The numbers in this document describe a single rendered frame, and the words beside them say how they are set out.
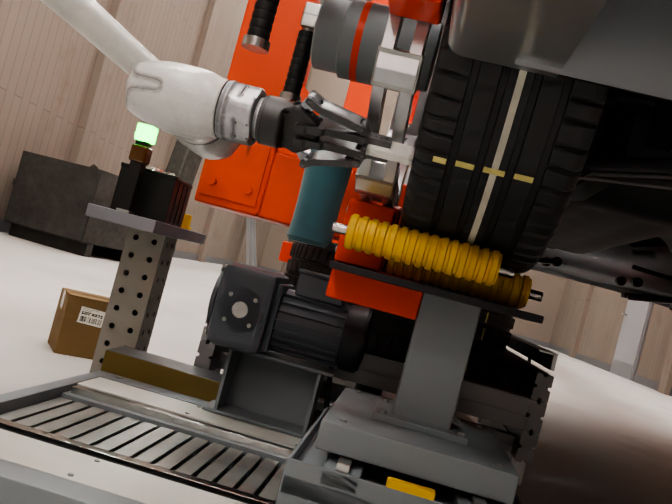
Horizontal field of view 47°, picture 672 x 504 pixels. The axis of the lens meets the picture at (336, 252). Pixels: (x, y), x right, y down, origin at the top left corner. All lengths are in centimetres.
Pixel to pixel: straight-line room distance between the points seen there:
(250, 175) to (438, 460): 91
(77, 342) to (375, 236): 140
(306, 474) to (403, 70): 59
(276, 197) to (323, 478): 86
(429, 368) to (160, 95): 61
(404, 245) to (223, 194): 73
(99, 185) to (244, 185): 543
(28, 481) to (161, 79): 58
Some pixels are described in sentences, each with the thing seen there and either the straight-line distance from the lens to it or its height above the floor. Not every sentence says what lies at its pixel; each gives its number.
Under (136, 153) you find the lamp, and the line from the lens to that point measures 186.
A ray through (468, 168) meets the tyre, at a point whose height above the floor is 63.
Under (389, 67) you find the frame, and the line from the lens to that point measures 113.
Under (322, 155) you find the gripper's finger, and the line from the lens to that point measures 119.
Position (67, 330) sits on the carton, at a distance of 242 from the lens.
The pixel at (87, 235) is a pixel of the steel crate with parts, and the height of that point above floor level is 19.
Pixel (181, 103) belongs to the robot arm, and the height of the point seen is 62.
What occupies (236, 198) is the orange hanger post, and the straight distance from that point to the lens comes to 184.
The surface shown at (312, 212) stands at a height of 54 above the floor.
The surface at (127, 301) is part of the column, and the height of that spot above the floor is 23.
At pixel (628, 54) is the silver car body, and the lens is 98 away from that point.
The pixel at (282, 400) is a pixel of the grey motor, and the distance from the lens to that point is 178.
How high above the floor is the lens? 44
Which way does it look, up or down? 2 degrees up
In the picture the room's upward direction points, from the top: 15 degrees clockwise
